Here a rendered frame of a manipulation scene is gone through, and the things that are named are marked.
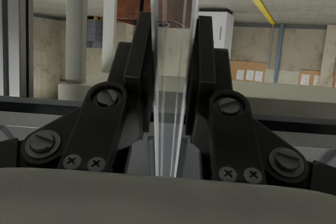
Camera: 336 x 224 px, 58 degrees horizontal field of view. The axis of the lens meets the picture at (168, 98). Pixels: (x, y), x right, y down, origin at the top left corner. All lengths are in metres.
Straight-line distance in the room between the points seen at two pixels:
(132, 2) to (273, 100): 2.76
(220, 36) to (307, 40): 3.36
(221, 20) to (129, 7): 3.69
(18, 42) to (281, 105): 0.43
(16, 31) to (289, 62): 8.98
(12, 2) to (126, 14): 2.80
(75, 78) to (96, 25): 10.04
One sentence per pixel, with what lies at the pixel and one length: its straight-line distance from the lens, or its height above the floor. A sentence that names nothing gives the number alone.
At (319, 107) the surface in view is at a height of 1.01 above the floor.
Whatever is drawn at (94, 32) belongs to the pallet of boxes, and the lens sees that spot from 10.57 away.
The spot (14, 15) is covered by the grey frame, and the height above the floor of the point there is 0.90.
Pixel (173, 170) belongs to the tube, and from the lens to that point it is 0.19.
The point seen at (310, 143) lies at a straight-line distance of 0.20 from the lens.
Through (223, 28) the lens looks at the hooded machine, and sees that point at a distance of 6.64.
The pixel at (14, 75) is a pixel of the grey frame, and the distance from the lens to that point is 0.47.
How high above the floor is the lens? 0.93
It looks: 9 degrees up
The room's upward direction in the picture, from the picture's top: 176 degrees counter-clockwise
